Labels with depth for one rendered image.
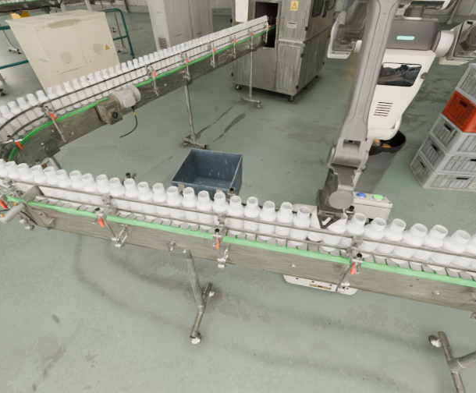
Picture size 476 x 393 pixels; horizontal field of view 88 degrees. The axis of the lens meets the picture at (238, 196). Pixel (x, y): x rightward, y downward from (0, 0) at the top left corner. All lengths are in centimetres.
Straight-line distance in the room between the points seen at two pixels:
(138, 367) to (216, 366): 47
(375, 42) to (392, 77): 57
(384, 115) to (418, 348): 147
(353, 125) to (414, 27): 71
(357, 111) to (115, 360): 183
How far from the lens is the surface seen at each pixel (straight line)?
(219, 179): 159
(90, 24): 490
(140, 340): 193
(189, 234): 98
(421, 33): 132
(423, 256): 102
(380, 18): 71
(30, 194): 130
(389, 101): 129
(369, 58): 68
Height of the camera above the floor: 176
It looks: 44 degrees down
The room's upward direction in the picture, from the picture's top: straight up
